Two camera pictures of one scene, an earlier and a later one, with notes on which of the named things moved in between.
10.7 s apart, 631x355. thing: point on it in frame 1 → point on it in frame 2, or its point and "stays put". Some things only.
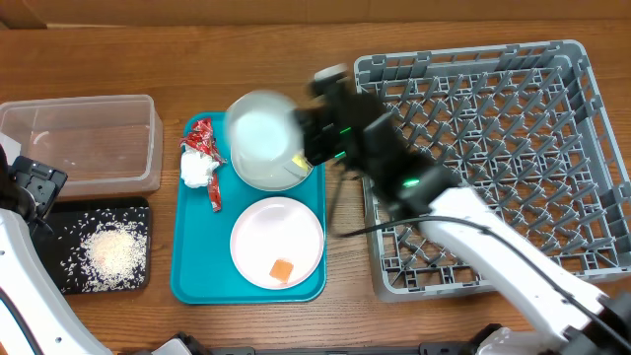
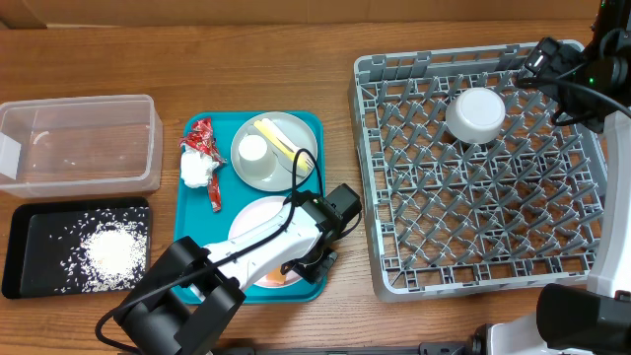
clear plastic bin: (104, 145) stays put
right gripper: (310, 117) → (557, 55)
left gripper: (41, 181) → (316, 271)
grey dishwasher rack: (524, 127) stays put
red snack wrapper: (201, 137) stays put
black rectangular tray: (101, 245) stays put
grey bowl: (262, 136) → (476, 115)
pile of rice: (107, 251) stays put
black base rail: (436, 348) stays put
